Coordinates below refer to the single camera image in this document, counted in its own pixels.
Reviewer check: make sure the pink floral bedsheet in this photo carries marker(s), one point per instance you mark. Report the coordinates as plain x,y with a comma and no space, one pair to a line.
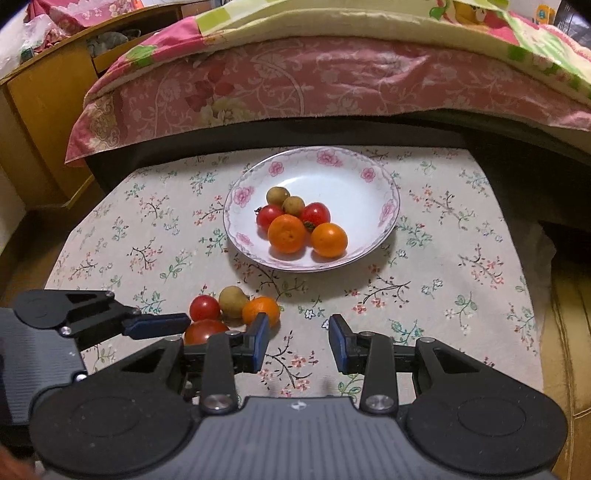
323,83

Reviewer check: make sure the white floral rimmed plate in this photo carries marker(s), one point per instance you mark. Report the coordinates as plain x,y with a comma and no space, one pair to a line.
351,184

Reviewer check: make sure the small brown round fruit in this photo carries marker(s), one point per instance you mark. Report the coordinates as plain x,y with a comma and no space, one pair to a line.
233,302
294,204
277,194

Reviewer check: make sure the floral beige tablecloth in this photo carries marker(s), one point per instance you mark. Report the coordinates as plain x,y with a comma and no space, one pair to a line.
415,286

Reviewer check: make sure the small red tomato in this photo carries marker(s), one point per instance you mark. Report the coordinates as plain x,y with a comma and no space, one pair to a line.
204,308
316,214
269,217

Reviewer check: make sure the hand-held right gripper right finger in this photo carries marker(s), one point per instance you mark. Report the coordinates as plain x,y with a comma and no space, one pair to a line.
336,341

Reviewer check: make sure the clear plastic bag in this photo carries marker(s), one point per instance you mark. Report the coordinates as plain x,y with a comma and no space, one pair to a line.
25,39

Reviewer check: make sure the dark bed frame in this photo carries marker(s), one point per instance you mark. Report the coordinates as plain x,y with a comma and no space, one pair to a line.
508,138

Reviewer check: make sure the pink lace-trimmed cloth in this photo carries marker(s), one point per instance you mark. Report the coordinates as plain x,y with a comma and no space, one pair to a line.
83,11

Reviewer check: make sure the large red-green tomato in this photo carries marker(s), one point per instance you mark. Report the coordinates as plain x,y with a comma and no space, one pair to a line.
203,330

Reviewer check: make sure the dark brown headboard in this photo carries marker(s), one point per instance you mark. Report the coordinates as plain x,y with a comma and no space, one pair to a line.
572,11

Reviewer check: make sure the grey cloth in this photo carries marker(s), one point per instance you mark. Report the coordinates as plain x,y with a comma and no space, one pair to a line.
108,41

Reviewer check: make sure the wooden desk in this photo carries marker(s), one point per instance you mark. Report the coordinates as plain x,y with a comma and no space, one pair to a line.
41,120

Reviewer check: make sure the orange tangerine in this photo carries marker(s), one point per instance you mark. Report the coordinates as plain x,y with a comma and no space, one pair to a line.
328,239
263,305
287,233

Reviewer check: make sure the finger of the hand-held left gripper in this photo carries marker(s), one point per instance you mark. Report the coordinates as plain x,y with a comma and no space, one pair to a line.
157,324

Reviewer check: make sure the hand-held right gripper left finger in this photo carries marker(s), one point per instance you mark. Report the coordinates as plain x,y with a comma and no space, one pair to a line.
261,339

